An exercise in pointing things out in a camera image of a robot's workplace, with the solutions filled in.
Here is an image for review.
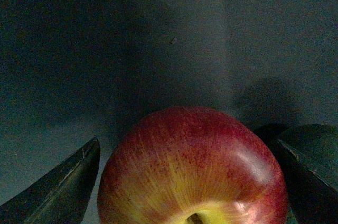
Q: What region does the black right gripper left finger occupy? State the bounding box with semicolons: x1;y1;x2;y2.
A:
1;138;100;223

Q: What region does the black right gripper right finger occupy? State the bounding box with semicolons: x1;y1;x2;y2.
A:
274;124;337;223

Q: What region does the red yellow apple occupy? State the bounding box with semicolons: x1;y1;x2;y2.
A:
97;107;288;223

